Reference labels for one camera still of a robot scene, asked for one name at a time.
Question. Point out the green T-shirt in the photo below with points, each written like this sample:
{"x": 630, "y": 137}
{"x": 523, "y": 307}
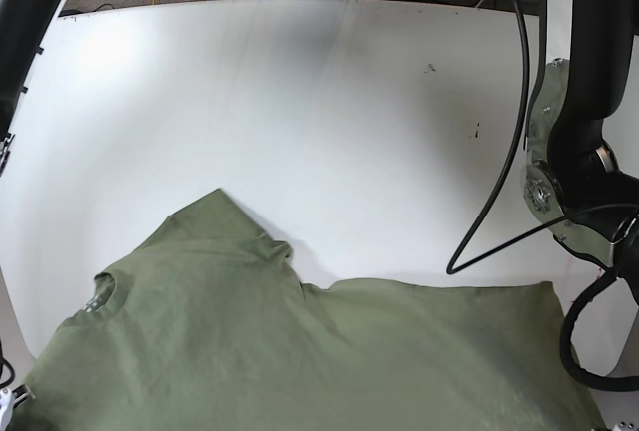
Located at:
{"x": 205, "y": 326}

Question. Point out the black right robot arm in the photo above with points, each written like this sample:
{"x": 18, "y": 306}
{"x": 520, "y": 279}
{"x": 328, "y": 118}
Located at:
{"x": 23, "y": 26}

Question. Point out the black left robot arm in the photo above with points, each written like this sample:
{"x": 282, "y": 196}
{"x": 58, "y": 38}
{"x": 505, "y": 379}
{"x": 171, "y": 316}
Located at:
{"x": 572, "y": 180}

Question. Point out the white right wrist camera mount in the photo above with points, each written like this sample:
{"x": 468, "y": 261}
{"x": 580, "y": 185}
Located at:
{"x": 12, "y": 398}

